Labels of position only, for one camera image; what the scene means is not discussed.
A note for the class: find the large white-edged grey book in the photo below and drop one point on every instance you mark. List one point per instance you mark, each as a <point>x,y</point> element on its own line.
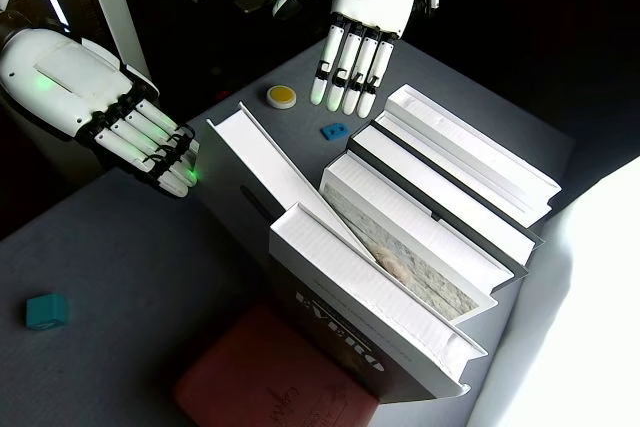
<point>260,162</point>

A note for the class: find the white printed box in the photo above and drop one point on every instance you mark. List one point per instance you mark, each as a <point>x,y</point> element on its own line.
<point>450,202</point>

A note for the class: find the book with stone picture cover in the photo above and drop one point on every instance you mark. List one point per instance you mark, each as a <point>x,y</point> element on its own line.
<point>420,227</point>

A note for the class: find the dark cover book white title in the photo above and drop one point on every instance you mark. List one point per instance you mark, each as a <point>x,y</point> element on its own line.
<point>370,297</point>

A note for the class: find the red book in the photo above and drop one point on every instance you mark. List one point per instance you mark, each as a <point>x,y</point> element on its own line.
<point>260,377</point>

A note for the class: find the yellow round button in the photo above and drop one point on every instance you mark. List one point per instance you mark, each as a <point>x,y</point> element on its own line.
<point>280,95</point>

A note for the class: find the flat blue block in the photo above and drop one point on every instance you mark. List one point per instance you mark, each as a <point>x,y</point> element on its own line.
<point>333,131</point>

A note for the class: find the grey table cloth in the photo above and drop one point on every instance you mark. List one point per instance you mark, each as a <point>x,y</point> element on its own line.
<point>125,257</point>

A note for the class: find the teal cube block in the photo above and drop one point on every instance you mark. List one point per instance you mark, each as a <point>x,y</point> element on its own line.
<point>46,312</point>

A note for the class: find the white side panel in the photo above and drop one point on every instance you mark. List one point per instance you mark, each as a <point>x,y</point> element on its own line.
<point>575,322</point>

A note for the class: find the white post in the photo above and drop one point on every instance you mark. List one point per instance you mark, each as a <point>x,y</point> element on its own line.
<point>115,12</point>

